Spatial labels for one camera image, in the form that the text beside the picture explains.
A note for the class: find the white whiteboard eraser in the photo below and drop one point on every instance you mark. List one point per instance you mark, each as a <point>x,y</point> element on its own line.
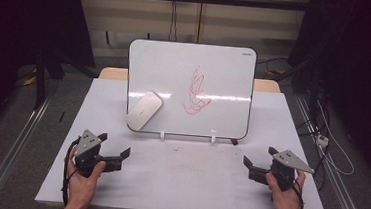
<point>143,111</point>

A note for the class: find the small red marker cap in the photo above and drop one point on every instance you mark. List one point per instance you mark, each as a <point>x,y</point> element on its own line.
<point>234,142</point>

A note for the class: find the white whiteboard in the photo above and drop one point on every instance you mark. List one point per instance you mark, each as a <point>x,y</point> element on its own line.
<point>209,73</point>

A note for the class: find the black metal stand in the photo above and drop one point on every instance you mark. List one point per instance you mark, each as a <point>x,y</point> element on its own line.
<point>41,79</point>

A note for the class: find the white table cover sheet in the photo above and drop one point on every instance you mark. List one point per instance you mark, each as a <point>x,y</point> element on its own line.
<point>181,177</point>

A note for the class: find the person's left hand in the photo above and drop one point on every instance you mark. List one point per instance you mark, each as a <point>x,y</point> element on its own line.
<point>82,185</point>

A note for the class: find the black curtain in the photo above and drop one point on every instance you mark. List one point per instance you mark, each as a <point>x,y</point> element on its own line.
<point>18,37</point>
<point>360,64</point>

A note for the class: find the aluminium floor rail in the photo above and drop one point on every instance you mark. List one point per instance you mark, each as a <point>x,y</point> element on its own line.
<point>12,157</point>
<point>334,183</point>

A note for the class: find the white power strip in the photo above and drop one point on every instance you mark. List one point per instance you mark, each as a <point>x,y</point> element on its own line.
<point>321,140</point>

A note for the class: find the person's right hand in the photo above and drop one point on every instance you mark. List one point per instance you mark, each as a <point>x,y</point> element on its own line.
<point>284,202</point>

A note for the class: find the small black floor object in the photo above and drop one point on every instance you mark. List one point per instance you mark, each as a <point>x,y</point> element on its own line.
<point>61,116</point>

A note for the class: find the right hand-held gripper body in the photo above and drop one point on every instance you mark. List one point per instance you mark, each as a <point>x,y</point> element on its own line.
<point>285,169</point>

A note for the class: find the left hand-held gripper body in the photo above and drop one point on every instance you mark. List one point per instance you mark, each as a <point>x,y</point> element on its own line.
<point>86,143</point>

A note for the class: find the white whiteboard foot clip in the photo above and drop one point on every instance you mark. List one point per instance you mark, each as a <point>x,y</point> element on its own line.
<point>162,135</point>
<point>213,139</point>

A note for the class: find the brown vertical pipe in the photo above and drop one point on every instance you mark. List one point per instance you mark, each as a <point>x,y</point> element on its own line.
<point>200,15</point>

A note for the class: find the wooden table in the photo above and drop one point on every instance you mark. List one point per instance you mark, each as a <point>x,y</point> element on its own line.
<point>266,86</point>

